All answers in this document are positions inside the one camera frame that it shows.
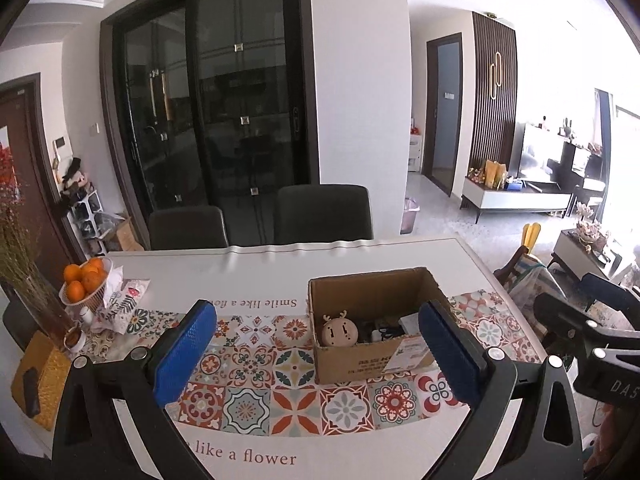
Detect white fruit basket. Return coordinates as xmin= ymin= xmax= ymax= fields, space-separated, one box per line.
xmin=59 ymin=257 xmax=112 ymax=309

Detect yellow woven mat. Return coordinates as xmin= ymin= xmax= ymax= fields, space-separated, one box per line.
xmin=11 ymin=332 xmax=74 ymax=432

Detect white tv cabinet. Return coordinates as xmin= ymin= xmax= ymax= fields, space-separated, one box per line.
xmin=461 ymin=176 xmax=574 ymax=225

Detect glass vase with dried flowers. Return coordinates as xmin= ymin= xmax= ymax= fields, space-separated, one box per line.
xmin=0 ymin=142 xmax=77 ymax=347

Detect white leaf print snack bag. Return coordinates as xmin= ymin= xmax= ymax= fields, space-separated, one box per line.
xmin=90 ymin=280 xmax=151 ymax=336

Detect wide dark grey chair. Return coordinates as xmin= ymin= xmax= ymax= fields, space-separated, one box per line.
xmin=274 ymin=185 xmax=374 ymax=247

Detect television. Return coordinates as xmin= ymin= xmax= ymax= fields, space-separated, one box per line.
xmin=519 ymin=122 xmax=567 ymax=184

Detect cardboard box with dark cloth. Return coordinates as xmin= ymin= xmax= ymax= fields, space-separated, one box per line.
xmin=101 ymin=214 xmax=146 ymax=253

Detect brown wooden entry door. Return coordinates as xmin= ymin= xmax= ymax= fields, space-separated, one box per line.
xmin=0 ymin=72 xmax=67 ymax=301

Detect dark glass sliding door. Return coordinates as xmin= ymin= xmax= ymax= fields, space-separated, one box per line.
xmin=100 ymin=14 xmax=321 ymax=252

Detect white coffee table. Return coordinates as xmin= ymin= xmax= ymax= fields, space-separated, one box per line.
xmin=549 ymin=228 xmax=624 ymax=282

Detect pink round deer night light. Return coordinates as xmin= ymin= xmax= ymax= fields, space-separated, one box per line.
xmin=321 ymin=314 xmax=359 ymax=349

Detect wooden chair with patterned cushion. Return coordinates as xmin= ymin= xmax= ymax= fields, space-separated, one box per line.
xmin=494 ymin=250 xmax=577 ymax=322

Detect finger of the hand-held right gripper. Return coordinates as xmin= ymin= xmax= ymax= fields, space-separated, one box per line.
xmin=582 ymin=273 xmax=640 ymax=317
xmin=532 ymin=292 xmax=640 ymax=357

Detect person's pink clothing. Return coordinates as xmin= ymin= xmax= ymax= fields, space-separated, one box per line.
xmin=594 ymin=402 xmax=619 ymax=432

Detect pink trash bin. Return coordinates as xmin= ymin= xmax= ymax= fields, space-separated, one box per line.
xmin=401 ymin=196 xmax=420 ymax=235

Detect white tablecloth with tile print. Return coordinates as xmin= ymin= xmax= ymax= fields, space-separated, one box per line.
xmin=75 ymin=237 xmax=551 ymax=480

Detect dark framed room door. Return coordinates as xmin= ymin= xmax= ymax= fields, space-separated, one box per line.
xmin=421 ymin=32 xmax=464 ymax=197

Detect small dark grey chair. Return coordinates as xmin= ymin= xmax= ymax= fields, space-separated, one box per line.
xmin=148 ymin=206 xmax=230 ymax=251

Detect yellow rabbit ear toy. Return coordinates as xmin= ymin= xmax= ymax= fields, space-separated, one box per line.
xmin=522 ymin=222 xmax=541 ymax=257

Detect black piano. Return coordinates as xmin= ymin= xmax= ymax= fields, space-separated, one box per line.
xmin=561 ymin=140 xmax=609 ymax=197

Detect white crumpled plastic bag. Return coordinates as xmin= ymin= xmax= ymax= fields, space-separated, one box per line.
xmin=102 ymin=265 xmax=125 ymax=307

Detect black chair back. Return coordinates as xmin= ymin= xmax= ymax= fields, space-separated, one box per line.
xmin=2 ymin=300 xmax=42 ymax=352

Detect yellow bags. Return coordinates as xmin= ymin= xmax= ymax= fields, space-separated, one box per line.
xmin=482 ymin=159 xmax=509 ymax=190

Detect white shoe rack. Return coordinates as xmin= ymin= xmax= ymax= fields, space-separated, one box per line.
xmin=60 ymin=157 xmax=107 ymax=256

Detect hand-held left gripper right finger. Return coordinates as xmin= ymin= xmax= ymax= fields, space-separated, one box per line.
xmin=417 ymin=301 xmax=583 ymax=480

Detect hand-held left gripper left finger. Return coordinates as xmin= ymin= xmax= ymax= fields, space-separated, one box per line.
xmin=52 ymin=300 xmax=218 ymax=480

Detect brown cardboard box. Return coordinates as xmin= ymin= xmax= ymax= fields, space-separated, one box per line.
xmin=307 ymin=267 xmax=456 ymax=385

